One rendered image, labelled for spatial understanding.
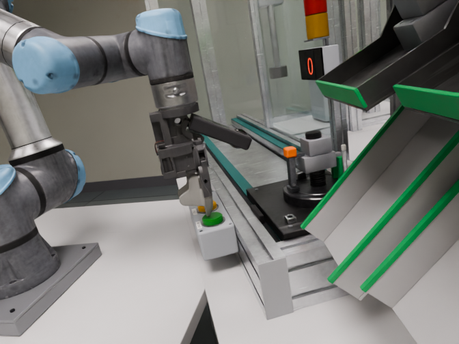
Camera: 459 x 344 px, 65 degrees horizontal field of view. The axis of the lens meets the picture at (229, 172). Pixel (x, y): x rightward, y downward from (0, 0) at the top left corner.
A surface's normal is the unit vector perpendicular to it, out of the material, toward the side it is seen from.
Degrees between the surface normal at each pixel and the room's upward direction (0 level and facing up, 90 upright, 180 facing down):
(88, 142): 90
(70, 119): 90
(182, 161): 90
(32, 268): 70
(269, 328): 0
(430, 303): 45
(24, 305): 2
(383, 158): 90
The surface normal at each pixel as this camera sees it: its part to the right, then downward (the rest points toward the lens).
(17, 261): 0.50, -0.18
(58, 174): 0.79, -0.19
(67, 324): -0.17, -0.94
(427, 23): 0.03, 0.30
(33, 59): -0.39, 0.35
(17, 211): 0.92, -0.05
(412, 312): -0.81, -0.55
